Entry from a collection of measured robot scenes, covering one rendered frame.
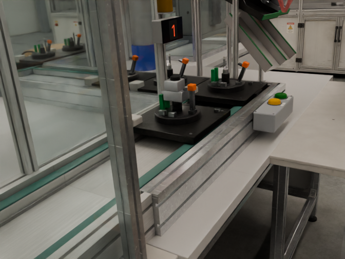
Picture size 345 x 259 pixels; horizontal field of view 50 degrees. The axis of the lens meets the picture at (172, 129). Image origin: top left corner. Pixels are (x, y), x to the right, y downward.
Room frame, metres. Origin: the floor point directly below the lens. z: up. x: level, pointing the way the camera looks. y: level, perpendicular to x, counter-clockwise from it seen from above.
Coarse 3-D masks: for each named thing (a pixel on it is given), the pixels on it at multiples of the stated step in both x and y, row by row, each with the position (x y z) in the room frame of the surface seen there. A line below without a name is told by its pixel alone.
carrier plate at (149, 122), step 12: (156, 108) 1.14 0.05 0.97; (204, 108) 1.11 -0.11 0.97; (144, 120) 1.03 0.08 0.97; (204, 120) 1.00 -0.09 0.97; (216, 120) 1.00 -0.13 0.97; (144, 132) 0.97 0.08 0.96; (156, 132) 0.94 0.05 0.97; (168, 132) 0.93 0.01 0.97; (180, 132) 0.92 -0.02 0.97; (192, 132) 0.92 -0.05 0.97; (204, 132) 0.93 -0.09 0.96
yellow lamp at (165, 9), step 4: (160, 0) 1.21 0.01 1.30; (164, 0) 1.21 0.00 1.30; (168, 0) 1.21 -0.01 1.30; (160, 4) 1.21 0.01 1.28; (164, 4) 1.21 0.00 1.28; (168, 4) 1.21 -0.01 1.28; (160, 8) 1.21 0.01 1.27; (164, 8) 1.21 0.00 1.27; (168, 8) 1.21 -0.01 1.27; (172, 8) 1.23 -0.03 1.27
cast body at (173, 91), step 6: (174, 78) 1.03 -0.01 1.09; (180, 78) 1.06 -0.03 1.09; (168, 84) 1.03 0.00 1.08; (174, 84) 1.02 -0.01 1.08; (180, 84) 1.03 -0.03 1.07; (168, 90) 1.03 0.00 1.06; (174, 90) 1.02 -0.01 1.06; (180, 90) 1.03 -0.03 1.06; (168, 96) 1.03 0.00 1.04; (174, 96) 1.02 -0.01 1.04; (180, 96) 1.01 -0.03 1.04; (186, 96) 1.03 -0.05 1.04
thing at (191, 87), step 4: (188, 84) 1.01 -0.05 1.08; (192, 84) 1.01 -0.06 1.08; (184, 88) 1.02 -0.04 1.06; (188, 88) 1.01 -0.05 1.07; (192, 88) 1.00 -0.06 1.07; (192, 92) 1.01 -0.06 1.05; (192, 96) 1.01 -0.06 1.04; (192, 100) 1.01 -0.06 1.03; (192, 104) 1.01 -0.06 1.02; (192, 108) 1.01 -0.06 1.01
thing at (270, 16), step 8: (232, 0) 1.55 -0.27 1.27; (240, 0) 1.53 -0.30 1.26; (248, 0) 1.65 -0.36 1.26; (256, 0) 1.62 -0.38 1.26; (240, 8) 1.53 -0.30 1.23; (248, 8) 1.50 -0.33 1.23; (256, 8) 1.58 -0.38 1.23; (264, 8) 1.59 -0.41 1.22; (272, 8) 1.57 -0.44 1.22; (256, 16) 1.48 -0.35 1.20; (264, 16) 1.46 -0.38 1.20; (272, 16) 1.51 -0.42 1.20
